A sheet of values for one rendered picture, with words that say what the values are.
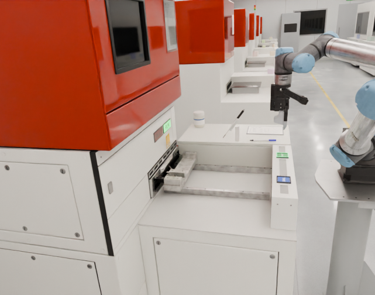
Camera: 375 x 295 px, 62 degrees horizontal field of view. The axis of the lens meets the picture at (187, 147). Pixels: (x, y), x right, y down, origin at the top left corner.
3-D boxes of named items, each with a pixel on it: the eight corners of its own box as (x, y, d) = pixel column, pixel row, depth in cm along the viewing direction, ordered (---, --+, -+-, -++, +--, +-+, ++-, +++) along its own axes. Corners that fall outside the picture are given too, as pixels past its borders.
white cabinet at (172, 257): (156, 361, 158) (137, 225, 129) (198, 241, 244) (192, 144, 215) (288, 391, 141) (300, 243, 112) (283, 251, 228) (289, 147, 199)
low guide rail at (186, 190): (164, 192, 152) (163, 187, 151) (165, 190, 154) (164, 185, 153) (269, 200, 139) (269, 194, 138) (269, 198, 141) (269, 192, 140)
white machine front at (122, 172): (108, 255, 111) (89, 151, 97) (174, 163, 184) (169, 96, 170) (116, 256, 110) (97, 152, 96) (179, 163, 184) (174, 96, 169)
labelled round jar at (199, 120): (192, 127, 200) (192, 113, 197) (195, 124, 207) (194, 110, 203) (203, 127, 198) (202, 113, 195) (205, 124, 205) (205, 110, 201)
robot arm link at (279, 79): (291, 72, 139) (292, 75, 132) (291, 82, 141) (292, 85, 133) (274, 72, 141) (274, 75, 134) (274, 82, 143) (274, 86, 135)
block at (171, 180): (164, 184, 147) (163, 178, 146) (166, 181, 150) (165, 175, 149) (180, 185, 145) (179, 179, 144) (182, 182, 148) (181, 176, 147)
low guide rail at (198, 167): (179, 169, 176) (178, 164, 175) (180, 167, 178) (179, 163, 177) (270, 174, 163) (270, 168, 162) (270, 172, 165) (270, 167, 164)
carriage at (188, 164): (164, 190, 148) (163, 185, 147) (184, 160, 180) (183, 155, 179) (180, 191, 145) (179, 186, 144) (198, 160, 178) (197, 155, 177)
